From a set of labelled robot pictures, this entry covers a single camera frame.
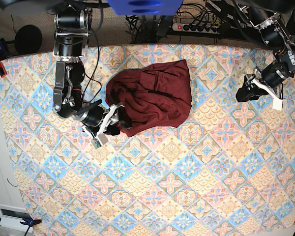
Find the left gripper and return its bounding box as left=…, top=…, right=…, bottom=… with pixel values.
left=236, top=62, right=292, bottom=102

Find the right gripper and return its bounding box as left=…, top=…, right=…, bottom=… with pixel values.
left=76, top=99, right=132, bottom=136

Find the dark red t-shirt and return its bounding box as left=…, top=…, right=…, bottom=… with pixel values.
left=105, top=59, right=192, bottom=137

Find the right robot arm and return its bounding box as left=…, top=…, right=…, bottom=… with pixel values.
left=0, top=0, right=132, bottom=137

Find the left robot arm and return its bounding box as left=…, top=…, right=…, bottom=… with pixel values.
left=232, top=0, right=295, bottom=102

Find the patterned tile tablecloth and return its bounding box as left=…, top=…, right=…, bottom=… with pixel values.
left=0, top=45, right=295, bottom=236

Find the white power strip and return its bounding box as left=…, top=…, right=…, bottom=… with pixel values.
left=172, top=23, right=218, bottom=34

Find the black round stool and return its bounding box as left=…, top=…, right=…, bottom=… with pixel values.
left=14, top=25, right=43, bottom=55

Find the blue orange clamp lower left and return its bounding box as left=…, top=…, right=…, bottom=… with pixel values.
left=0, top=217, right=42, bottom=236

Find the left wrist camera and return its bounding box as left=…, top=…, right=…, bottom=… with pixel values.
left=272, top=98, right=286, bottom=111

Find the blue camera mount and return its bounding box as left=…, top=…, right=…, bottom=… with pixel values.
left=107, top=0, right=183, bottom=16

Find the white wall socket box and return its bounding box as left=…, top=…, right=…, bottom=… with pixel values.
left=0, top=204, right=31, bottom=233

